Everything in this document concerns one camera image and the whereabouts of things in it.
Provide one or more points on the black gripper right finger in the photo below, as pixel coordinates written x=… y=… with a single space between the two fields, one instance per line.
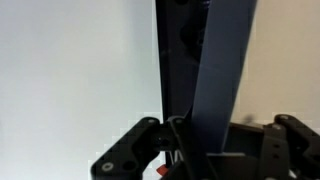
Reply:
x=286 y=149

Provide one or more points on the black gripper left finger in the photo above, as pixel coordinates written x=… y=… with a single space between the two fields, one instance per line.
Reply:
x=129 y=157

